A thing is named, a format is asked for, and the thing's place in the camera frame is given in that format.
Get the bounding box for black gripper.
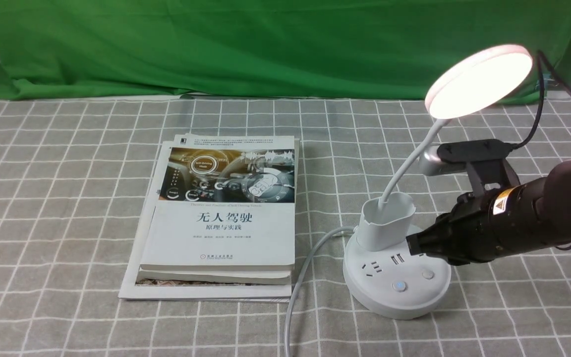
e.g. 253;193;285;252
406;177;551;266

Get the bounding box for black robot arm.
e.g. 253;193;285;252
406;160;571;266

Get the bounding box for white desk lamp with socket base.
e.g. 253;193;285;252
343;44;534;319

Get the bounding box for blue binder clip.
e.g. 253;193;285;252
534;73;560;91

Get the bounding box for top white self-driving book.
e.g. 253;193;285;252
140;136;296;271

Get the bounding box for bottom thin white magazine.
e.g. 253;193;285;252
118;141;293;302

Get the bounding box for grey white checked tablecloth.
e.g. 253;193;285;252
0;100;571;357

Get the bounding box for green backdrop cloth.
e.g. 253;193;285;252
0;0;571;100

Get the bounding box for white lamp power cable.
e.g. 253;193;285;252
285;227;355;357

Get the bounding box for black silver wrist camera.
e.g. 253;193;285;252
418;138;520;197

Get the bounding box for black camera cable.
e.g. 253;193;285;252
510;50;571;150

